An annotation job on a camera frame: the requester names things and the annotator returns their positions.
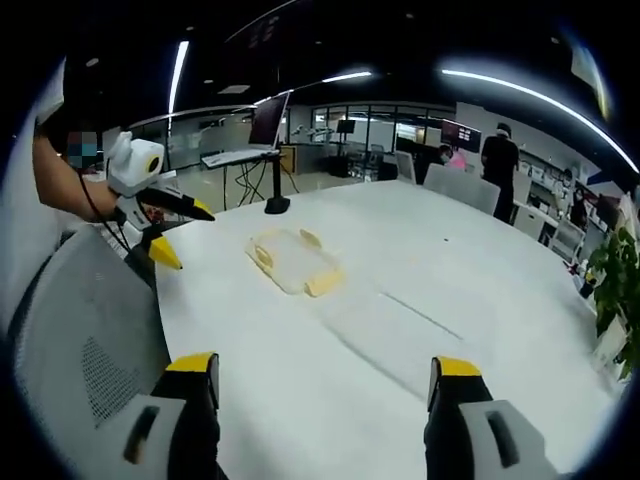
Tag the grey mesh office chair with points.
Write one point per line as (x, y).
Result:
(85, 325)

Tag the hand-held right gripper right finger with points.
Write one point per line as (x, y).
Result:
(475, 435)

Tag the white side desk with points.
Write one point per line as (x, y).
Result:
(235, 157)

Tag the black stand with round base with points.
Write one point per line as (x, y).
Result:
(277, 202)

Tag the long ceiling light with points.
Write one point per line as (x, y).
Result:
(179, 75)
(540, 97)
(347, 76)

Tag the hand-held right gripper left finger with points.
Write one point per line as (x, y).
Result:
(170, 430)

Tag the green potted plant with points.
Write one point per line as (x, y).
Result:
(617, 270)

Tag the open laptop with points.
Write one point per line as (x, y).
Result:
(267, 122)

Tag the white office chair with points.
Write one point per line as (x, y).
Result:
(529, 222)
(567, 240)
(406, 167)
(462, 190)

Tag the dark monitor screen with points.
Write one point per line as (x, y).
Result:
(346, 127)
(460, 134)

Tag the white card sign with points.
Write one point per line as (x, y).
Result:
(610, 340)

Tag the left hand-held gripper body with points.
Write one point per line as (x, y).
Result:
(131, 167)

